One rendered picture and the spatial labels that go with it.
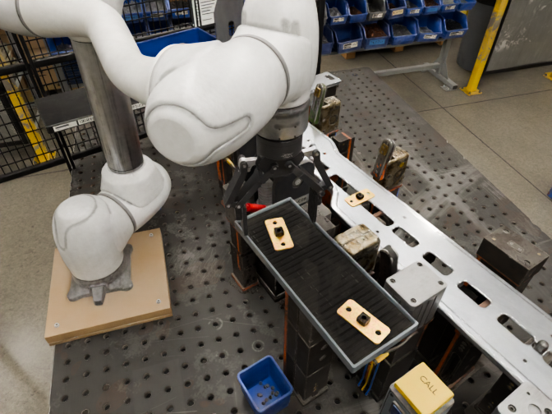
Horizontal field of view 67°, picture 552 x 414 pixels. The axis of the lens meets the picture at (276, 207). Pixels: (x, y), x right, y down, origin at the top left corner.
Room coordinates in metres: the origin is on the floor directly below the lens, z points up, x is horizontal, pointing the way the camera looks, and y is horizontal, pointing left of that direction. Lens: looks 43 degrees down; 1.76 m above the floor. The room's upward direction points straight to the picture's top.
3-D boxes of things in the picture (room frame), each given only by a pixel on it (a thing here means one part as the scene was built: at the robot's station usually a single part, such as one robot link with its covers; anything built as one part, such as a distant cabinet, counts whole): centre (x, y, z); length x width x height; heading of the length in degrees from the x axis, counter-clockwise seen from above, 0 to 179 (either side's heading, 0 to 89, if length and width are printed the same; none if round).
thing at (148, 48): (1.54, 0.38, 1.10); 0.30 x 0.17 x 0.13; 128
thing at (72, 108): (1.51, 0.43, 1.02); 0.90 x 0.22 x 0.03; 123
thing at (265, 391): (0.44, 0.03, 0.74); 0.11 x 0.10 x 0.09; 33
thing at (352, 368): (0.48, -0.07, 1.16); 0.37 x 0.14 x 0.02; 33
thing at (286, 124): (0.57, -0.01, 1.43); 0.09 x 0.09 x 0.06
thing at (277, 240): (0.57, -0.01, 1.17); 0.08 x 0.04 x 0.01; 16
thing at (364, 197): (0.86, -0.23, 1.01); 0.08 x 0.04 x 0.01; 123
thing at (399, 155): (1.00, -0.34, 0.87); 0.12 x 0.09 x 0.35; 123
